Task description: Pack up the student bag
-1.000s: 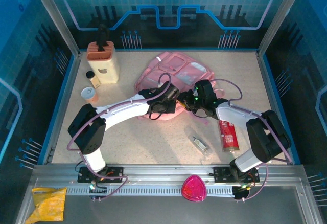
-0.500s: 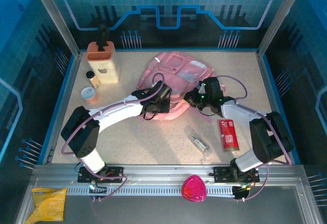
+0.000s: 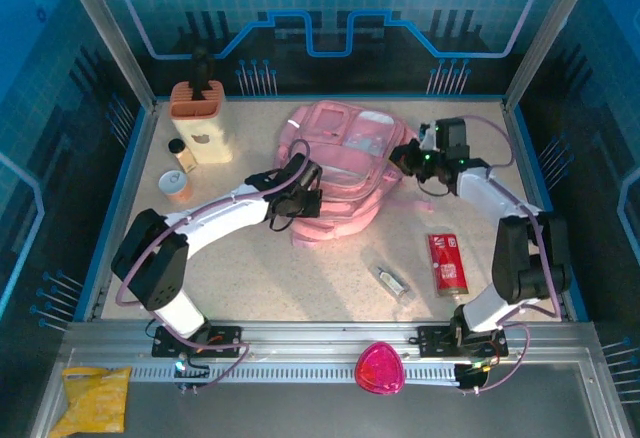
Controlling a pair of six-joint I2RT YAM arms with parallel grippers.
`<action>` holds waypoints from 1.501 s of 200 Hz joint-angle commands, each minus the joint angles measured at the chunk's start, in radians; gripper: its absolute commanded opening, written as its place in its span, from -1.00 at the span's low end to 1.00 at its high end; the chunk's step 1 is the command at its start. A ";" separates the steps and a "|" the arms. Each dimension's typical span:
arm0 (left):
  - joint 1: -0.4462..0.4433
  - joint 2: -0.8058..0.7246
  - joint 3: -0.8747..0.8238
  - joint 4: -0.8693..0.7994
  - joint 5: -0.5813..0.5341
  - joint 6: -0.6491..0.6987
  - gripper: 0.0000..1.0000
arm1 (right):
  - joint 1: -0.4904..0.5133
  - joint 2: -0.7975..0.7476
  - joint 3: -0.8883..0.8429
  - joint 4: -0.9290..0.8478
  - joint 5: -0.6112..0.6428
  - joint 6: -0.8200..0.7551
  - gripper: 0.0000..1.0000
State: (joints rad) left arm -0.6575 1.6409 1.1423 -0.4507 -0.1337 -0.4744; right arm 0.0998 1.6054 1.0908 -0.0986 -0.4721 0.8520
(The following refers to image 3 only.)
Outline aluminium front frame rail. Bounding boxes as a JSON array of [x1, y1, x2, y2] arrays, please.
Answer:
[[29, 320, 634, 438]]

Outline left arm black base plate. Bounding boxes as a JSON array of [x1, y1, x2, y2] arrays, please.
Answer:
[[151, 325, 245, 359]]

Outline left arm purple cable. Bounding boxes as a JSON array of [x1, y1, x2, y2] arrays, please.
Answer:
[[114, 138, 311, 393]]

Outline small bottle black cap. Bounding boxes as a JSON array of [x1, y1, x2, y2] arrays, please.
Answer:
[[167, 137, 199, 175]]

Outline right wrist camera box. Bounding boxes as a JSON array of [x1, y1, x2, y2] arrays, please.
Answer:
[[417, 121, 437, 153]]

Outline yellow plastic bag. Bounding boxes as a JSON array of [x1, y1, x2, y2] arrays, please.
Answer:
[[48, 366, 132, 437]]

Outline grey slotted cable duct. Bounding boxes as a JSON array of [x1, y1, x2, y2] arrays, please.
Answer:
[[127, 365, 464, 387]]

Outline black knife handle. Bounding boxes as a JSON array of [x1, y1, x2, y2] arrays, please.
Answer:
[[189, 46, 217, 100]]

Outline small clear bottle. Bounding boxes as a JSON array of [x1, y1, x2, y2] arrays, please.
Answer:
[[368, 263, 416, 305]]

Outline orange can white lid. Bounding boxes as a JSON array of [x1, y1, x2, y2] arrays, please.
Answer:
[[158, 170, 194, 204]]

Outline aluminium frame post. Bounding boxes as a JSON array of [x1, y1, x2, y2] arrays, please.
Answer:
[[53, 0, 160, 113], [502, 0, 604, 113]]

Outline beige knife block orange top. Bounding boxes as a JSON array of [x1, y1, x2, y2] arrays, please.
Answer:
[[168, 79, 236, 164]]

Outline red rectangular box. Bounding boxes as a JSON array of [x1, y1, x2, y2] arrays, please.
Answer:
[[426, 231, 471, 299]]

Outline pink student backpack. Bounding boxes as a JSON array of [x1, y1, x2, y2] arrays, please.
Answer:
[[272, 100, 436, 248]]

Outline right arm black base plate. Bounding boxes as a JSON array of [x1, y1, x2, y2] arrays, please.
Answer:
[[417, 325, 509, 359]]

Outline pink heart-shaped object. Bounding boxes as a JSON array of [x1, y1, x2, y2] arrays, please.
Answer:
[[354, 341, 405, 397]]

